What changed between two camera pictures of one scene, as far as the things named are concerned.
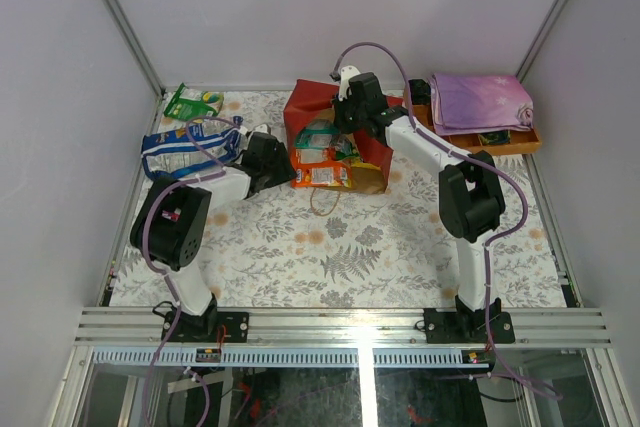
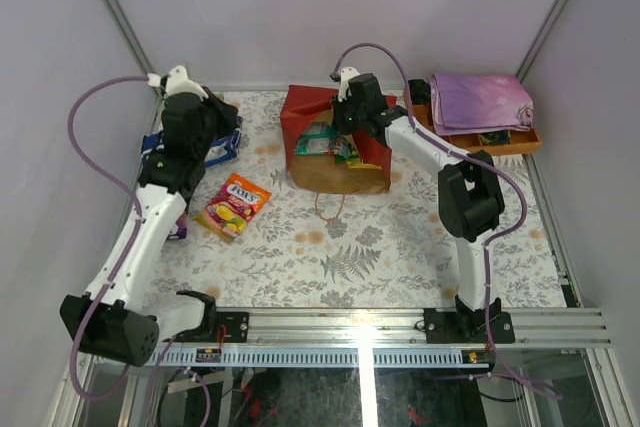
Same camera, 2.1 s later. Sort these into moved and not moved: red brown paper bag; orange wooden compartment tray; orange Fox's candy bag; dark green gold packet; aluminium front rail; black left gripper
Moved: black left gripper; orange Fox's candy bag
Not moved: dark green gold packet; orange wooden compartment tray; aluminium front rail; red brown paper bag
